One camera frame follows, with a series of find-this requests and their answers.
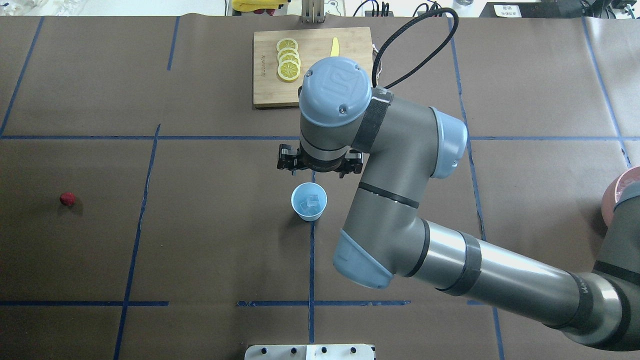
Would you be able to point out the yellow plastic knife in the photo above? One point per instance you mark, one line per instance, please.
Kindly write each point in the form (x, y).
(335, 47)

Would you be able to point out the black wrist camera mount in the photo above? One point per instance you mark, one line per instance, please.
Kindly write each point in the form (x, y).
(299, 160)

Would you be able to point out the light blue paper cup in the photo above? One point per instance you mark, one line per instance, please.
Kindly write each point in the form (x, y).
(301, 192)

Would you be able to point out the yellow cloth bag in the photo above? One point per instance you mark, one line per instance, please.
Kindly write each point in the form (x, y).
(245, 6)

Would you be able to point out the aluminium frame post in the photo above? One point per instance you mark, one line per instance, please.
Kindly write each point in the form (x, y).
(313, 11)

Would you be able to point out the pink bowl of ice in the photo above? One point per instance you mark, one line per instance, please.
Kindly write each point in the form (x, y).
(614, 192)

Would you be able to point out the lemon slice top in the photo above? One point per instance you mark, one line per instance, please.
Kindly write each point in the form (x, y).
(287, 43)

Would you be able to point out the red strawberry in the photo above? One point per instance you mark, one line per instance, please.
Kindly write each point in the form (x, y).
(67, 199)

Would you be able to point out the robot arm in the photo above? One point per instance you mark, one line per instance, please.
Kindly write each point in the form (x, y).
(383, 236)

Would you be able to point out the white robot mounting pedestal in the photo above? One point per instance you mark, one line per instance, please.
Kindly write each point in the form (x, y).
(340, 351)

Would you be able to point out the bamboo cutting board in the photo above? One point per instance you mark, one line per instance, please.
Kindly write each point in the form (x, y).
(270, 91)

